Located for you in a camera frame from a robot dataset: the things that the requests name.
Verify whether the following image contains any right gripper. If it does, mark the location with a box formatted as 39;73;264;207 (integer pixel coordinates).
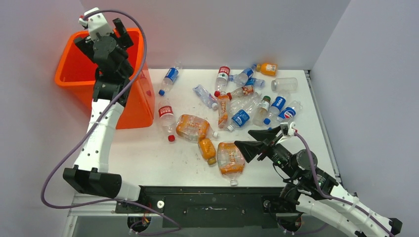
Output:
233;125;298;179

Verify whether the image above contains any crushed orange tea bottle front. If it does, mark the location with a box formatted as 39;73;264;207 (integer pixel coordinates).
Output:
216;142;246;187

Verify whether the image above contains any small orange juice bottle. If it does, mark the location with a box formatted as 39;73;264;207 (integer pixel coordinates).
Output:
198;138;217;165

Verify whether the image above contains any large crushed orange tea bottle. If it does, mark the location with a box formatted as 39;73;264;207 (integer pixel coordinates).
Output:
175;114;218;142

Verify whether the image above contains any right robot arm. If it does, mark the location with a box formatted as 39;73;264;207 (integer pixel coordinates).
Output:
234;125;403;237

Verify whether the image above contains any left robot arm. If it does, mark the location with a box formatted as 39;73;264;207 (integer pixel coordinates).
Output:
63;13;147;213

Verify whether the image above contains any blue label bottle near bin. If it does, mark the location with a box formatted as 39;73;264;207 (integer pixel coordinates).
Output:
158;61;182;96

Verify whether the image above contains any green cap tea bottle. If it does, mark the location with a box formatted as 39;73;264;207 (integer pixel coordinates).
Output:
252;96;271;126

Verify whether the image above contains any blue label clear bottle centre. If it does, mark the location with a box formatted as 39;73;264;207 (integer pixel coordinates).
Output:
227;92;260;132

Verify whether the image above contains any pepsi bottle upper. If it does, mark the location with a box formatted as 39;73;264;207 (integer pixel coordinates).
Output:
263;91;291;125

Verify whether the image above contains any pepsi bottle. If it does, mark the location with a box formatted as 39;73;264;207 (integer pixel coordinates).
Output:
268;100;302;130
263;91;291;125

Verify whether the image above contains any pepsi bottle lower right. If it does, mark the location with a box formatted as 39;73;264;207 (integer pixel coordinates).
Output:
268;100;302;130

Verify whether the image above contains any brown label red cap bottle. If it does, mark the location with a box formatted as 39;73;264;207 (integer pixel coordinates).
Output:
226;85;254;100

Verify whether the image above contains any slim orange label bottle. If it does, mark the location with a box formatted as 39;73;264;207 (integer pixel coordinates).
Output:
217;92;230;129

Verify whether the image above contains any clear wide plastic jar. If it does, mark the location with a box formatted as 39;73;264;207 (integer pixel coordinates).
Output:
271;78;298;93

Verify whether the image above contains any light blue crushed bottle back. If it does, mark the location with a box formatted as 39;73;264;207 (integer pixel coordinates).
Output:
228;75;265;89

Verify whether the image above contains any blue label bottle at back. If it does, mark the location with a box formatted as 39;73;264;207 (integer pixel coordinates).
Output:
233;64;257;86

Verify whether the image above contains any crushed clear water bottle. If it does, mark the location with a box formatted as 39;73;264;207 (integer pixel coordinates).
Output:
192;84;218;111

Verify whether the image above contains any red white label bottle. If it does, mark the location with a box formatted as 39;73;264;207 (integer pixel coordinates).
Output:
214;65;230;97

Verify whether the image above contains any orange juice bottle at back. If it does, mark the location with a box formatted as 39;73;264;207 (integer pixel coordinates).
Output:
256;63;278;77

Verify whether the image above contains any clear bottle red label red cap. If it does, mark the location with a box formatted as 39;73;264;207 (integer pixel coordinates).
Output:
158;98;176;142

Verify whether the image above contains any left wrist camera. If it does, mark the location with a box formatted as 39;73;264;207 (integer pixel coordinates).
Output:
79;7;114;41

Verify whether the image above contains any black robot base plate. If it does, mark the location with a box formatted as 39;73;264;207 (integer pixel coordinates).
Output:
114;186;312;230

